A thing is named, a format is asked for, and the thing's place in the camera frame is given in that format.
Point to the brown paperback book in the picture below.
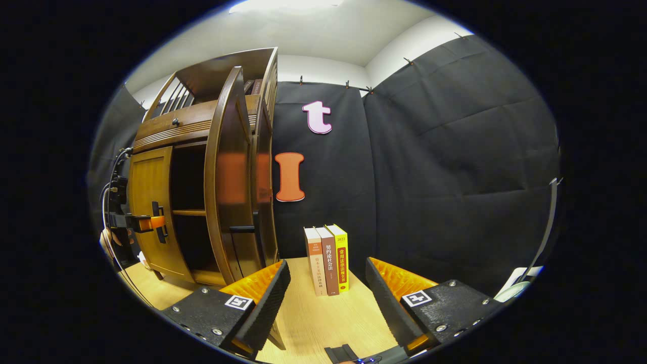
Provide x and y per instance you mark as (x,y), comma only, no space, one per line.
(328,260)

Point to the wooden drawer with black knob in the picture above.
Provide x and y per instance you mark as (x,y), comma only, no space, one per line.
(167,129)

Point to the maroon hardcover book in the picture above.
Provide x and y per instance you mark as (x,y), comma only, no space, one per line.
(257,86)

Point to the wooden inner shelf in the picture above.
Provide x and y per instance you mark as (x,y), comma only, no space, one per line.
(189,213)

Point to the black backdrop cloth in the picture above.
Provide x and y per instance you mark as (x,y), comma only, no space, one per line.
(455,151)

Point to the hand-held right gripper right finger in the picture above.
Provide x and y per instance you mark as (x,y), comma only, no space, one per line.
(391,311)

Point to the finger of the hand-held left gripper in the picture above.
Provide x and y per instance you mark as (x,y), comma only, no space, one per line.
(151,223)

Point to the white plush toy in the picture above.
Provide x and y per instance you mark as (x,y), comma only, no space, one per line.
(144,260)

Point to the orange and white book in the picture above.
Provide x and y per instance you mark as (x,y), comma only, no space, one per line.
(314,258)

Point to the yellow book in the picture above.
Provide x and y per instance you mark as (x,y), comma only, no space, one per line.
(342,258)

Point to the large ceiling light panel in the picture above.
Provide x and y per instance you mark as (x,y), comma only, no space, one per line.
(283,5)

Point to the wooden shoe cabinet door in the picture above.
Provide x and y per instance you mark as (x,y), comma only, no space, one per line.
(146,187)
(232,177)

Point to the wooden double-door shoe cabinet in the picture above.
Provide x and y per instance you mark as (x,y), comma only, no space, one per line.
(202,81)

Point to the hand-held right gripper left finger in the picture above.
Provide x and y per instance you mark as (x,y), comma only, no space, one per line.
(258,313)

